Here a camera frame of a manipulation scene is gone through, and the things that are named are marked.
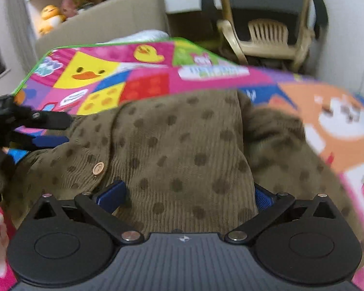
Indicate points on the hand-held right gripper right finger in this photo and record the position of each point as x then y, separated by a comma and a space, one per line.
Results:
262, 199

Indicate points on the beige plastic chair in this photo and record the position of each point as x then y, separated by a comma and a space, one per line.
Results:
267, 33

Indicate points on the colourful printed play mat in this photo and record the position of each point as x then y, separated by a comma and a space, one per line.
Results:
151, 75

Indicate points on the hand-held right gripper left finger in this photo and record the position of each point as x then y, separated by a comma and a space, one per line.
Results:
111, 194

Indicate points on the beige cardboard box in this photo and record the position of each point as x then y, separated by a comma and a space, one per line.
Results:
109, 18

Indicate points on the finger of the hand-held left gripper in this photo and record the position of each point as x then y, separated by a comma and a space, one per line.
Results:
50, 142
48, 118

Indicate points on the yellow duck plush toy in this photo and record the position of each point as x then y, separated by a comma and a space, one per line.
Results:
50, 16

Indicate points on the white cloth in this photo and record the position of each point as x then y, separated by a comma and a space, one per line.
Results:
135, 35

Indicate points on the pink plush toy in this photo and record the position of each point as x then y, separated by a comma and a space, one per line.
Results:
68, 7

